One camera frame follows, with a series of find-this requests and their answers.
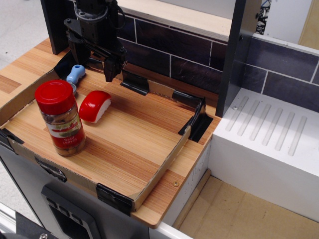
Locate blue handled grey measuring spoon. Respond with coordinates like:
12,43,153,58
66,64,86,95

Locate white ribbed drainboard sink unit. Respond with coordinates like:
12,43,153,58
208,89,319,221

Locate basil bottle with red cap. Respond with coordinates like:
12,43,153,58
34,80,86,156

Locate grey toy oven front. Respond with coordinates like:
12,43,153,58
41,186,101,239

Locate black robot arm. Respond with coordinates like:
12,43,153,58
64,0,127,82

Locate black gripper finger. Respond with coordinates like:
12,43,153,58
66,31,90,66
104,56,127,82

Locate dark grey vertical post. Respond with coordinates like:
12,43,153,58
216,0,261,117

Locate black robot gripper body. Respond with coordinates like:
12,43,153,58
64,4,127,61

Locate cardboard fence with black tape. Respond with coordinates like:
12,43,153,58
0,48,214,217

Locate red and white toy sushi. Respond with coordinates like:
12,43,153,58
79,91,112,123

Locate dark grey left post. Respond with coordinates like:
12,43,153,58
40,0,76,55

